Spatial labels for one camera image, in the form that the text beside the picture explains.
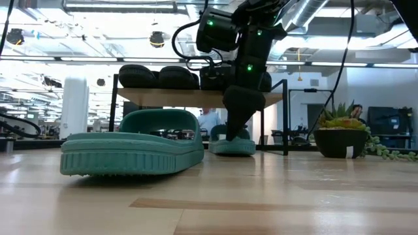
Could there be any white round pillar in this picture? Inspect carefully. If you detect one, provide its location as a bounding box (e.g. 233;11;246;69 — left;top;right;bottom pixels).
59;76;89;140

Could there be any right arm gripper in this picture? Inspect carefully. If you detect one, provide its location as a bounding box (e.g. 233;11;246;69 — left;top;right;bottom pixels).
223;54;267;142

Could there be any thick black cable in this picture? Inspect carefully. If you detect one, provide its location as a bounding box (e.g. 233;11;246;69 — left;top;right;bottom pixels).
0;112;42;138

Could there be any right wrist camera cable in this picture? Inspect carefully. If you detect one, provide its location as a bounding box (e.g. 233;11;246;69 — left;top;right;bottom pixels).
170;18;225;71

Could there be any person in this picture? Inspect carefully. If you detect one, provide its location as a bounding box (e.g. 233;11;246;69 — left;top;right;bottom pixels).
197;107;223;138

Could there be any thin black rack frame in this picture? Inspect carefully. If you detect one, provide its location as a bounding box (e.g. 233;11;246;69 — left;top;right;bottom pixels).
287;87;331;140

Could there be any wooden shelf with black frame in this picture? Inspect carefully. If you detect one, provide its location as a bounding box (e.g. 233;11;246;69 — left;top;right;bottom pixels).
108;73;290;157

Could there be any thin black hanging cable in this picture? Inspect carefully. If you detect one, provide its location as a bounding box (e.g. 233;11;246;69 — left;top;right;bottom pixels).
306;0;356;140

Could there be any black background monitor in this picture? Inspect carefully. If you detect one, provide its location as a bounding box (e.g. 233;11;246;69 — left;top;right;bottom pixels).
367;106;414;136

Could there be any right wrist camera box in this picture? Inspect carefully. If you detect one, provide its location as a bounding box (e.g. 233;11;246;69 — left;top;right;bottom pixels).
199;63;235;91

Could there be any black rubber slide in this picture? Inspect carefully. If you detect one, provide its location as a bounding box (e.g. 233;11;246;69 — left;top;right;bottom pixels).
260;71;273;93
118;64;159;89
158;65;201;91

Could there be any potted succulent plant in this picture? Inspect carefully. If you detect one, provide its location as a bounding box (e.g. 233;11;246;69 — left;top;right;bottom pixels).
312;100;418;163

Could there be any green rubber slide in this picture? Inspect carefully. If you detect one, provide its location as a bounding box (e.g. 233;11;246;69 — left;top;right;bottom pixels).
59;108;205;177
208;123;257;156

